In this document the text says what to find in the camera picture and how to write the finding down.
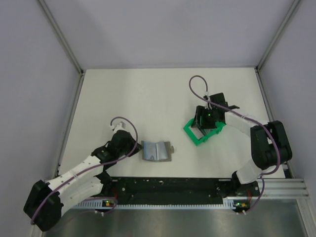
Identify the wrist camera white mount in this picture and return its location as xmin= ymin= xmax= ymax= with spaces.
xmin=203 ymin=91 xmax=212 ymax=110
xmin=110 ymin=121 xmax=126 ymax=133

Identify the right aluminium frame post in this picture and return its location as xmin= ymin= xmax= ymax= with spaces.
xmin=255 ymin=0 xmax=304 ymax=72

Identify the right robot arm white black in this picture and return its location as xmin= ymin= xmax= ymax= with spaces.
xmin=184 ymin=93 xmax=292 ymax=196

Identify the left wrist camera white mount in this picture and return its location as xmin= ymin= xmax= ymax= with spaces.
xmin=110 ymin=121 xmax=126 ymax=133

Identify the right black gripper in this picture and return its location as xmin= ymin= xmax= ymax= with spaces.
xmin=191 ymin=106 xmax=217 ymax=129

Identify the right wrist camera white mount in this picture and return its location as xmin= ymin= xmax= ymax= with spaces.
xmin=203 ymin=91 xmax=212 ymax=110

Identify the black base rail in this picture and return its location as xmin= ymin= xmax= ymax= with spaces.
xmin=99 ymin=177 xmax=259 ymax=205

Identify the green plastic bin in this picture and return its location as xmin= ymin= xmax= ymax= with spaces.
xmin=183 ymin=119 xmax=225 ymax=146

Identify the grey card holder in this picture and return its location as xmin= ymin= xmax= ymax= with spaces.
xmin=141 ymin=141 xmax=175 ymax=162

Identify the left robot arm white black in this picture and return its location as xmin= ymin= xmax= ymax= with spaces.
xmin=23 ymin=130 xmax=141 ymax=232

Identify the white credit card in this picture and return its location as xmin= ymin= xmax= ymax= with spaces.
xmin=143 ymin=141 xmax=157 ymax=161

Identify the left aluminium frame post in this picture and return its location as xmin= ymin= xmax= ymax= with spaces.
xmin=36 ymin=0 xmax=84 ymax=75

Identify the aluminium frame post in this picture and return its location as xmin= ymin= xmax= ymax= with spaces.
xmin=255 ymin=0 xmax=304 ymax=72
xmin=36 ymin=0 xmax=84 ymax=75

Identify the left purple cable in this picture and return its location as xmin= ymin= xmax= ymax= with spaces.
xmin=30 ymin=117 xmax=138 ymax=226

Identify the white slotted cable duct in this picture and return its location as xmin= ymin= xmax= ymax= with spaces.
xmin=72 ymin=197 xmax=247 ymax=211

